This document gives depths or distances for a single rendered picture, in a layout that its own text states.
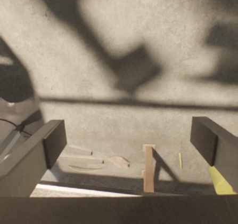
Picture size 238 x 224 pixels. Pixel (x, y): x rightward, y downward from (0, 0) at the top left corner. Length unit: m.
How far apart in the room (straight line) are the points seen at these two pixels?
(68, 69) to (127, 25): 0.43
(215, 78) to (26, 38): 1.06
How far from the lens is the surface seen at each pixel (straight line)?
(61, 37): 0.99
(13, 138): 1.49
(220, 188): 1.65
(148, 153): 1.36
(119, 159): 1.58
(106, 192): 0.30
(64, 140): 0.17
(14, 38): 1.13
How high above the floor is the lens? 0.85
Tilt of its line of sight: 50 degrees down
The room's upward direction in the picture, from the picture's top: 169 degrees counter-clockwise
